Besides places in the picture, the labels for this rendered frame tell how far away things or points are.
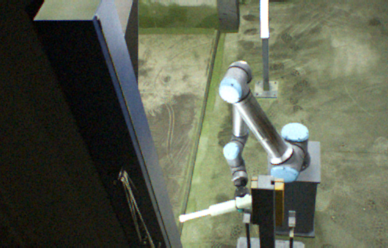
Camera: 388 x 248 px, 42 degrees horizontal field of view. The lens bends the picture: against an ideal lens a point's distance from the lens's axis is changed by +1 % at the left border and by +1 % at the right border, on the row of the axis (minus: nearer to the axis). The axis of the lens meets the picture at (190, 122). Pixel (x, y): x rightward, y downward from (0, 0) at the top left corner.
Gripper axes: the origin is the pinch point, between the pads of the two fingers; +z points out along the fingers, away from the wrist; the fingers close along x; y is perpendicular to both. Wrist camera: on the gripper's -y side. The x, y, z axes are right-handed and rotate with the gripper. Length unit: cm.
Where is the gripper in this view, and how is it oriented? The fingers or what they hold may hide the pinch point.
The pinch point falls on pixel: (244, 207)
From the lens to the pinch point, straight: 279.3
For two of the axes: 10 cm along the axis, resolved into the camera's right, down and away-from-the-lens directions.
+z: 0.5, 6.7, -7.4
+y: 3.5, 6.9, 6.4
